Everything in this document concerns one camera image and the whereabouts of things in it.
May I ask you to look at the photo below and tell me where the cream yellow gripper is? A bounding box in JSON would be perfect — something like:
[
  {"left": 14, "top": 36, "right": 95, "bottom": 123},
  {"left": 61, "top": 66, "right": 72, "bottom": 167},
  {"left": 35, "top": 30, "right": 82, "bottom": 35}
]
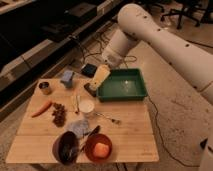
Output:
[{"left": 90, "top": 65, "right": 110, "bottom": 91}]

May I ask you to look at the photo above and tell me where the dark grape bunch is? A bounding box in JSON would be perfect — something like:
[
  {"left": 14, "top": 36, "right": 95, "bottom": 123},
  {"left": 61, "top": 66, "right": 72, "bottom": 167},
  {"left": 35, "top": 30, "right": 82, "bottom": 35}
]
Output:
[{"left": 52, "top": 103, "right": 66, "bottom": 127}]

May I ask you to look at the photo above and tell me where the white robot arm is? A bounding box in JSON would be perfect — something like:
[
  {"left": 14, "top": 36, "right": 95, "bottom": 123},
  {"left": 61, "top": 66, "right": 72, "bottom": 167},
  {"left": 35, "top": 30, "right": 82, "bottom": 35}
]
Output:
[{"left": 101, "top": 3, "right": 213, "bottom": 105}]

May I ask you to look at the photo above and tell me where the black power box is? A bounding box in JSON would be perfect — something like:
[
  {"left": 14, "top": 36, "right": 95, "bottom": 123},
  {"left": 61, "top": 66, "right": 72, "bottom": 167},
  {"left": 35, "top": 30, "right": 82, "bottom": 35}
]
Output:
[{"left": 81, "top": 63, "right": 97, "bottom": 78}]

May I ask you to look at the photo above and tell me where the black rectangular block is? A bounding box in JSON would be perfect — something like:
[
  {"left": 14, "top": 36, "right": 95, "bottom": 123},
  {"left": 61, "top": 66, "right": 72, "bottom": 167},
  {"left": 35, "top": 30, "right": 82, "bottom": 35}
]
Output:
[{"left": 84, "top": 83, "right": 96, "bottom": 97}]

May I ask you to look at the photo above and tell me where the green plastic tray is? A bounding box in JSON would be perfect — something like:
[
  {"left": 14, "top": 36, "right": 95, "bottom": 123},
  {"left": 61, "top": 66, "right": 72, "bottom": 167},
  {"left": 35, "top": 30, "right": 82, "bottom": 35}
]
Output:
[{"left": 97, "top": 68, "right": 148, "bottom": 102}]

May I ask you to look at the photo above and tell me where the blue grey stapler toy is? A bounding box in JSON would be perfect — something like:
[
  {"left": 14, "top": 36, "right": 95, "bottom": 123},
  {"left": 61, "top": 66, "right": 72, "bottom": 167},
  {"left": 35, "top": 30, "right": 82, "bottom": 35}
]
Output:
[{"left": 60, "top": 70, "right": 74, "bottom": 88}]

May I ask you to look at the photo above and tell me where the yellow banana piece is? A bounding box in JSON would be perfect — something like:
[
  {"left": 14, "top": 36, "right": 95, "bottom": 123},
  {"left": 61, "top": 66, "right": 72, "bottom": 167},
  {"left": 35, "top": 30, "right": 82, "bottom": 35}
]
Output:
[{"left": 72, "top": 95, "right": 80, "bottom": 114}]

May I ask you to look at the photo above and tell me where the white cup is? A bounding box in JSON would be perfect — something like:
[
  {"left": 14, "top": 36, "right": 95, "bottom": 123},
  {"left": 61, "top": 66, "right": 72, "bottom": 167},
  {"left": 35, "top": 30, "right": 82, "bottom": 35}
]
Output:
[{"left": 79, "top": 100, "right": 95, "bottom": 117}]

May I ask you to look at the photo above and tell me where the wooden table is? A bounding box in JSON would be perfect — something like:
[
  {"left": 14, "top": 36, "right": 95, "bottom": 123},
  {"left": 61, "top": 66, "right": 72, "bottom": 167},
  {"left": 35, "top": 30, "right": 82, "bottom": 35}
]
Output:
[{"left": 6, "top": 78, "right": 159, "bottom": 163}]

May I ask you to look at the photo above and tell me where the grey blue cloth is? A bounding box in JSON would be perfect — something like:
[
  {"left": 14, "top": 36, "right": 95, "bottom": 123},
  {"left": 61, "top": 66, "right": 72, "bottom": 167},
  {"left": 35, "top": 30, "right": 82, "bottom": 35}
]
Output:
[{"left": 67, "top": 120, "right": 89, "bottom": 139}]

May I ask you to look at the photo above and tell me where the red orange bowl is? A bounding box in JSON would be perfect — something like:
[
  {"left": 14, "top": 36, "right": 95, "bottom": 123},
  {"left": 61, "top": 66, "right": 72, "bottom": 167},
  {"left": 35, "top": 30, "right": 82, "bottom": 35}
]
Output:
[{"left": 85, "top": 134, "right": 112, "bottom": 163}]

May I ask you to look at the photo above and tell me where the orange fruit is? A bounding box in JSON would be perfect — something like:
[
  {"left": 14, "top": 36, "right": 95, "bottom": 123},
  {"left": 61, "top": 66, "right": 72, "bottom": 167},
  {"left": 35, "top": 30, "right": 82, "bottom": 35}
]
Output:
[{"left": 93, "top": 143, "right": 109, "bottom": 158}]

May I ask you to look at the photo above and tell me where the dark purple bowl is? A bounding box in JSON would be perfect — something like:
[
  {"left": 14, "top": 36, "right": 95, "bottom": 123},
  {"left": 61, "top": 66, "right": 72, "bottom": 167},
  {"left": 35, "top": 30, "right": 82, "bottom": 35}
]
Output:
[{"left": 52, "top": 131, "right": 79, "bottom": 165}]

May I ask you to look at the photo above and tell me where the black office chair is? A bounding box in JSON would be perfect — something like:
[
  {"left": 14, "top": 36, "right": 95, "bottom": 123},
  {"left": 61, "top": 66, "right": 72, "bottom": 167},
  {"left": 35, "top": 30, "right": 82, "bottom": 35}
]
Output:
[{"left": 160, "top": 0, "right": 200, "bottom": 29}]

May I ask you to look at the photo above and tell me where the black adapter on floor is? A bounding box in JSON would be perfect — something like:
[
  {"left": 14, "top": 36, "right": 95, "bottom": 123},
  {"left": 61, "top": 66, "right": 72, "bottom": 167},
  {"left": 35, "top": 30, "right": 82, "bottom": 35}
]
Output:
[{"left": 200, "top": 138, "right": 208, "bottom": 149}]

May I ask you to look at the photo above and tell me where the floor cable bundle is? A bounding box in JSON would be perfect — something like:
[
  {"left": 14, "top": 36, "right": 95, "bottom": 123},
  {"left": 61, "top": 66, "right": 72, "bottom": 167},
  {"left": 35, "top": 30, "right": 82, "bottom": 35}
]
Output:
[{"left": 68, "top": 31, "right": 138, "bottom": 70}]

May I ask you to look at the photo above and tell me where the black cable right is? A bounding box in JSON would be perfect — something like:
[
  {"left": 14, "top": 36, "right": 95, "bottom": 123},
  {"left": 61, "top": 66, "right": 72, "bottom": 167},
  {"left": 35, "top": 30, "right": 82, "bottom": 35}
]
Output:
[{"left": 146, "top": 96, "right": 208, "bottom": 169}]

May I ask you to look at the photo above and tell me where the black handled knife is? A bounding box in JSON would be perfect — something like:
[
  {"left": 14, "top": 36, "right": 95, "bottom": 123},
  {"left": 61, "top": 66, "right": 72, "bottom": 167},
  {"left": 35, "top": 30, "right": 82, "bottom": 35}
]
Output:
[{"left": 80, "top": 125, "right": 100, "bottom": 151}]

